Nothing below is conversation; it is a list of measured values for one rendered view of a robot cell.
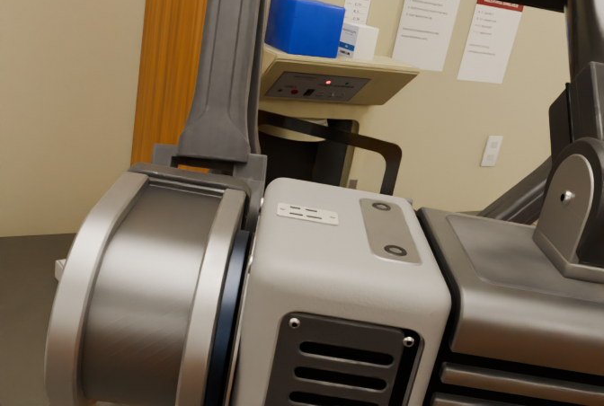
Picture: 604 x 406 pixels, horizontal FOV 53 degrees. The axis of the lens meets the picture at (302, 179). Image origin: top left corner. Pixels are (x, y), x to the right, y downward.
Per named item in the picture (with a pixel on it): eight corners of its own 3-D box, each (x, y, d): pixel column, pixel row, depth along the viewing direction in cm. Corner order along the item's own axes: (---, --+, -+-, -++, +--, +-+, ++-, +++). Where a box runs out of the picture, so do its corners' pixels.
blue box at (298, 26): (262, 42, 112) (270, -8, 109) (309, 48, 117) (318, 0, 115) (288, 54, 104) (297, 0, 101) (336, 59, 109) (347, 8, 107)
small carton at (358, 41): (336, 53, 118) (342, 22, 116) (356, 55, 120) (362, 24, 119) (352, 58, 114) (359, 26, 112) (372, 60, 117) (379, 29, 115)
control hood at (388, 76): (239, 93, 115) (247, 40, 112) (377, 102, 131) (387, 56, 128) (265, 110, 106) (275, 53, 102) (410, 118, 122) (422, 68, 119)
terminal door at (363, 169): (218, 290, 128) (246, 106, 115) (358, 335, 122) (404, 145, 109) (217, 292, 128) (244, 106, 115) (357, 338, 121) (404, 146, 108)
